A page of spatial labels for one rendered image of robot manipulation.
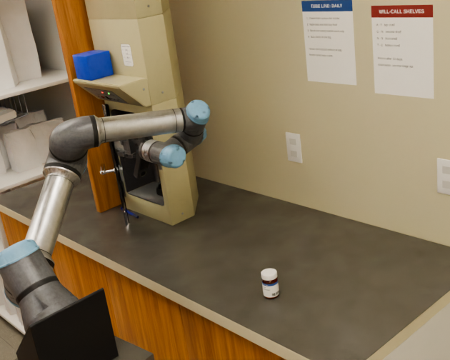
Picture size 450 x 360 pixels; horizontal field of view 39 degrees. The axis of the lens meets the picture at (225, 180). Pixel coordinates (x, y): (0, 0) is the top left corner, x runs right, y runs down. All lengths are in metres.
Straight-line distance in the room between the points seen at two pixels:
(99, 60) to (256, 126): 0.66
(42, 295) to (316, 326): 0.71
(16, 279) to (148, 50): 0.96
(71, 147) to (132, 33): 0.55
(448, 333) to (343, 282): 0.32
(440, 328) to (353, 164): 0.67
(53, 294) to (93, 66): 0.99
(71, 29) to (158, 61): 0.40
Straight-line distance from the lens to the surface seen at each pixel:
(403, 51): 2.04
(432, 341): 1.90
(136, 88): 2.24
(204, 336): 2.03
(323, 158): 2.35
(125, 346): 1.79
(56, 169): 1.96
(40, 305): 1.66
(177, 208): 2.43
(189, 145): 2.07
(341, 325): 1.75
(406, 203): 2.19
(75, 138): 1.89
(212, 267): 2.09
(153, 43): 2.27
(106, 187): 2.67
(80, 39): 2.54
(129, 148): 2.18
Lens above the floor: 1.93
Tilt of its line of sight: 21 degrees down
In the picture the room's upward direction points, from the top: 8 degrees counter-clockwise
